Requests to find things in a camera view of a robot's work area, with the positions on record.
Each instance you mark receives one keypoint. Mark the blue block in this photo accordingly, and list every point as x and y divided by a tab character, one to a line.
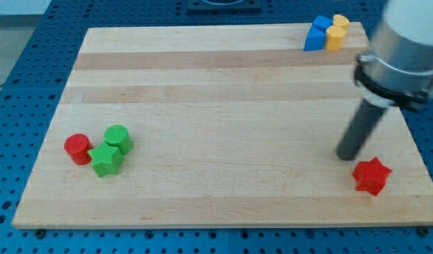
322	23
315	40

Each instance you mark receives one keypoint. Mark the green star block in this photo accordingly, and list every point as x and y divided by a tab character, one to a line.
106	159

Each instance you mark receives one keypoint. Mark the yellow block rear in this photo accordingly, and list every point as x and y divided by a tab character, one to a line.
341	21

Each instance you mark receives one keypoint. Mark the blue block front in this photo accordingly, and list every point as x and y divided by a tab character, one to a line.
315	40

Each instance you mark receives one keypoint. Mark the red star block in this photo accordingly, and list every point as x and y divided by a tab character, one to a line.
371	176

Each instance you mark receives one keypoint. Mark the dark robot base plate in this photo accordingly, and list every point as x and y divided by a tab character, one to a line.
199	6

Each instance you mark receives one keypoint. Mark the wooden board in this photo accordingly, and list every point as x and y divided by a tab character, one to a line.
233	126

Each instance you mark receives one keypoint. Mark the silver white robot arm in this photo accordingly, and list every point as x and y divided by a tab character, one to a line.
397	68

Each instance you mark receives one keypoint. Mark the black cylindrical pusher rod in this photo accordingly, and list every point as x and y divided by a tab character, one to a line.
361	126

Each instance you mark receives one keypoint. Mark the red cylinder block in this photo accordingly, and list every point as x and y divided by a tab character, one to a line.
77	146

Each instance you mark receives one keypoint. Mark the yellow block front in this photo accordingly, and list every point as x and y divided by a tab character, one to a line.
335	36

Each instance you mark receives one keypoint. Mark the blue block rear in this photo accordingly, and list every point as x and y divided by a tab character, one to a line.
322	23

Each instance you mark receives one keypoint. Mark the green cylinder block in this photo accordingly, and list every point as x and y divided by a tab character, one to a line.
118	136

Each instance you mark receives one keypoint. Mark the yellow block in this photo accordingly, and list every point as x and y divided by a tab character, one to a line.
335	36
341	21

